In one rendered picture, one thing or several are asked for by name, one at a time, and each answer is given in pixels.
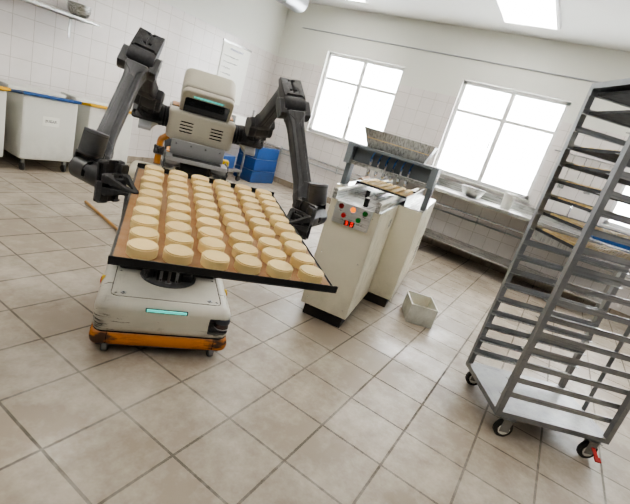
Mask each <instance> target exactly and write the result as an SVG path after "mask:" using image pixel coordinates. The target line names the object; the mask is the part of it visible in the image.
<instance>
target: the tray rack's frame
mask: <svg viewBox="0 0 630 504"><path fill-rule="evenodd" d="M593 89H595V90H598V91H600V92H603V93H607V92H617V91H627V90H630V78H626V79H619V80H612V81H605V82H598V83H595V86H594V88H593ZM618 289H619V288H616V287H612V286H610V288H609V290H608V292H607V294H609V295H613V296H615V294H616V293H617V291H618ZM610 304H611V302H609V301H605V300H603V301H602V303H601V305H600V307H599V308H600V309H604V310H607V309H608V307H609V305H610ZM467 367H468V369H469V371H470V373H471V374H472V377H471V379H470V380H472V381H476V383H477V385H478V386H479V388H480V390H481V392H482V393H483V395H484V397H485V398H486V400H487V402H488V404H489V405H490V407H491V409H492V411H493V410H494V408H495V406H496V404H497V402H498V400H499V398H500V396H501V394H500V392H499V391H503V390H504V388H505V386H506V384H507V382H508V379H507V378H506V377H509V376H510V375H511V374H512V372H510V371H506V370H503V369H499V368H495V367H492V366H488V365H484V364H480V363H477V362H474V363H473V364H472V363H468V365H467ZM520 378H524V379H527V380H531V381H535V382H539V383H542V384H546V385H550V386H553V387H557V388H561V389H565V386H566V384H567V383H568V381H569V380H568V379H564V378H561V379H560V381H559V383H558V384H555V383H551V382H547V381H543V380H540V379H536V378H532V377H529V376H525V375H521V376H520ZM565 390H566V389H565ZM513 392H515V393H518V394H522V395H526V396H530V397H533V398H537V399H541V400H545V401H548V402H552V403H556V404H560V405H563V406H567V407H571V408H575V409H578V410H582V411H585V410H586V409H587V407H588V405H589V403H590V402H588V401H585V403H584V404H583V406H582V407H581V406H580V405H579V404H578V403H577V402H576V401H575V400H574V398H573V397H569V396H565V395H562V394H558V393H554V392H551V391H547V390H543V389H539V388H536V387H532V386H528V385H524V384H521V383H517V384H516V386H515V388H514V390H513ZM629 411H630V391H629V392H628V394H627V396H626V397H625V399H624V401H623V402H622V404H621V406H620V407H619V409H618V411H617V412H616V414H615V416H614V417H613V419H612V421H611V422H610V424H609V426H608V427H607V429H606V431H605V432H603V431H602V430H601V428H600V427H599V426H598V425H597V424H596V423H595V422H594V421H593V420H592V419H591V418H587V417H584V416H580V415H576V414H572V413H568V412H565V411H561V410H557V409H553V408H550V407H546V406H542V405H538V404H535V403H531V402H527V401H523V400H520V399H516V398H512V397H510V398H509V400H508V402H507V404H506V406H505V408H504V410H503V412H502V414H501V416H500V418H499V419H503V420H504V421H503V423H502V425H501V427H500V429H499V431H501V432H505V433H508V432H509V430H510V428H511V426H512V424H513V422H515V423H517V421H520V422H524V423H528V424H531V425H535V426H539V427H543V428H547V429H550V430H554V431H558V432H562V433H566V434H570V435H573V436H577V437H581V438H585V439H584V440H583V441H589V442H590V443H589V444H588V446H587V448H586V449H585V451H584V453H586V454H589V455H593V452H592V449H591V447H590V446H594V447H596V449H597V447H598V445H602V446H603V444H602V443H604V444H608V445H609V443H610V442H611V440H612V439H613V437H614V435H615V434H616V432H617V430H618V429H619V427H620V425H621V424H622V422H623V421H624V419H625V417H626V416H627V414H628V412H629Z"/></svg>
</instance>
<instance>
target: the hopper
mask: <svg viewBox="0 0 630 504"><path fill-rule="evenodd" d="M365 133H366V141H367V147H370V148H374V149H377V150H380V151H383V152H387V153H390V154H393V155H396V156H400V157H403V158H406V159H409V160H413V161H416V162H419V163H422V164H426V163H427V162H428V160H429V159H430V158H431V157H432V156H433V155H434V153H435V152H436V151H437V150H438V148H436V147H434V146H430V145H427V144H423V143H420V142H417V141H413V140H410V139H406V138H403V137H400V136H396V135H393V134H390V133H386V132H383V131H379V130H376V129H373V128H369V127H366V126H365Z"/></svg>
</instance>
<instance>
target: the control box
mask: <svg viewBox="0 0 630 504"><path fill-rule="evenodd" d="M341 203H342V204H344V207H343V208H340V207H339V204H341ZM353 207H354V208H355V209H356V211H355V212H354V213H353V212H351V208H353ZM363 212H367V213H368V215H367V216H366V217H364V216H363ZM342 213H345V214H346V216H345V217H344V218H342V217H341V214H342ZM373 213H374V212H373V211H370V210H368V209H365V208H362V207H359V206H356V205H353V204H350V203H348V202H345V201H342V200H339V199H338V200H337V202H336V205H335V209H334V212H333V215H332V219H331V221H334V222H337V223H340V224H342V225H345V223H346V224H347V225H345V226H348V227H350V225H351V224H352V223H353V225H351V226H352V227H350V228H353V229H356V230H359V231H361V232H364V233H367V230H368V227H369V225H370V222H371V219H372V216H373ZM357 218H359V219H360V220H361V221H360V223H357V222H356V219H357ZM345 221H346V222H345ZM347 221H348V223H347ZM351 222H352V223H351Z"/></svg>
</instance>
